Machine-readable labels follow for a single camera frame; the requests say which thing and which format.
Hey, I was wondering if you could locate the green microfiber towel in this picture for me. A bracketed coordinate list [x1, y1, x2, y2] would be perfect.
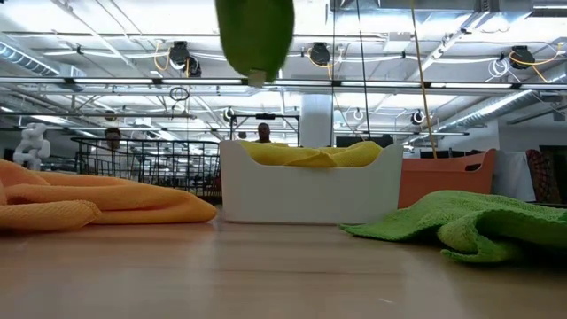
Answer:
[339, 190, 567, 266]
[214, 0, 296, 88]

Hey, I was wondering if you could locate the orange microfiber towel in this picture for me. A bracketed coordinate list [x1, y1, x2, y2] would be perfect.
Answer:
[0, 158, 218, 231]

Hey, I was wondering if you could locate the person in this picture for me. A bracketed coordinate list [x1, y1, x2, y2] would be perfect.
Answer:
[255, 122, 274, 144]
[104, 127, 123, 152]

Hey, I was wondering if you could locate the white plastic basket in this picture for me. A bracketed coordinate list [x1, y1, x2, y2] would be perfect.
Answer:
[219, 140, 404, 226]

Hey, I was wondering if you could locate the white concrete column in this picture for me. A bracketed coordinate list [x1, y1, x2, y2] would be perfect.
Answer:
[299, 92, 334, 147]

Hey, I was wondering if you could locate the black monitor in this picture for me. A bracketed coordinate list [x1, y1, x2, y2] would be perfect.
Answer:
[335, 136, 394, 150]

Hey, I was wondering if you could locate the long ceiling light bar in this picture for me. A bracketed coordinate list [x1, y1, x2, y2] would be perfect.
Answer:
[0, 75, 567, 90]

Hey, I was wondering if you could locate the orange plastic basket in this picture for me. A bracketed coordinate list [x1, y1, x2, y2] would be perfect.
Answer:
[397, 148, 497, 210]

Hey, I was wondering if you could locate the white hanging cloth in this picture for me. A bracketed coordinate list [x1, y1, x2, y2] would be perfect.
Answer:
[492, 150, 537, 204]

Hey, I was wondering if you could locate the white robot figure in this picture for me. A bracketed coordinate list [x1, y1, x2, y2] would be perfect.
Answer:
[12, 122, 52, 172]

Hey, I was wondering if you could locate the black metal stand frame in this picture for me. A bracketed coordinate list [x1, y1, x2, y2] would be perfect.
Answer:
[229, 113, 301, 145]

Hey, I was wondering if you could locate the thin black hanging cable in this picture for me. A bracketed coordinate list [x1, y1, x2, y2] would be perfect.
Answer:
[330, 0, 337, 147]

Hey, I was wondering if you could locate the black ceiling cord reel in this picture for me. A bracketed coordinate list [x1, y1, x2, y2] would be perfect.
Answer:
[509, 45, 537, 71]
[167, 40, 203, 79]
[308, 42, 333, 67]

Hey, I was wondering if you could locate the black hanging power cable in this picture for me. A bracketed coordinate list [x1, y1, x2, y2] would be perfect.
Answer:
[355, 0, 372, 139]

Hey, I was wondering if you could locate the black wire basket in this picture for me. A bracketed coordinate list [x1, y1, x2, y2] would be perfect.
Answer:
[70, 136, 222, 205]

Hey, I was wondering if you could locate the yellow hanging cable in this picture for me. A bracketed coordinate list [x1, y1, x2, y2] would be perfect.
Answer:
[409, 0, 439, 160]

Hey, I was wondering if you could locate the silver ventilation duct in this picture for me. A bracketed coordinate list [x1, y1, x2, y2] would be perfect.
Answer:
[438, 73, 567, 132]
[0, 42, 88, 77]

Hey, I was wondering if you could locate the black aluminum table frame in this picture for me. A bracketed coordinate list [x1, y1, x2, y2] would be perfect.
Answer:
[194, 190, 567, 210]

